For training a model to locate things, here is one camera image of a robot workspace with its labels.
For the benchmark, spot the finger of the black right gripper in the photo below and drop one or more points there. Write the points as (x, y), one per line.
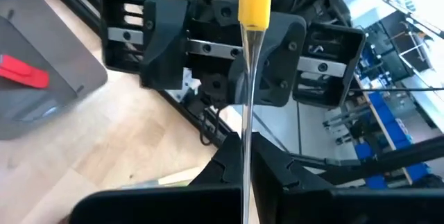
(281, 61)
(163, 43)

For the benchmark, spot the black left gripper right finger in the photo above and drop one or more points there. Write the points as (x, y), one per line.
(274, 168)

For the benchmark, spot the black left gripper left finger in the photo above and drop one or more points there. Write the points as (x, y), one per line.
(225, 161)

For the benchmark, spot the gray translucent plastic bin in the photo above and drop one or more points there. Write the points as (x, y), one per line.
(52, 36)

